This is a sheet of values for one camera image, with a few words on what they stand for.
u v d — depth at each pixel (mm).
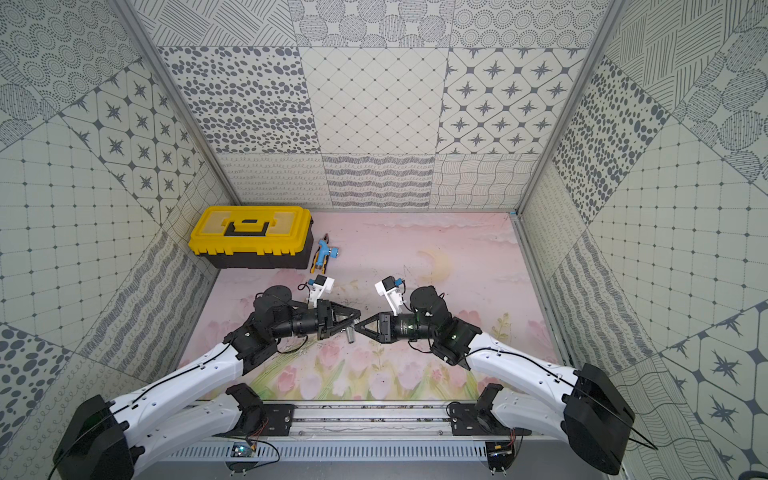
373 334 661
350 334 880
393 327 632
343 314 701
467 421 732
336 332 671
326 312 647
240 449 716
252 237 909
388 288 674
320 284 713
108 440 393
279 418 734
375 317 661
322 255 1041
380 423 749
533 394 460
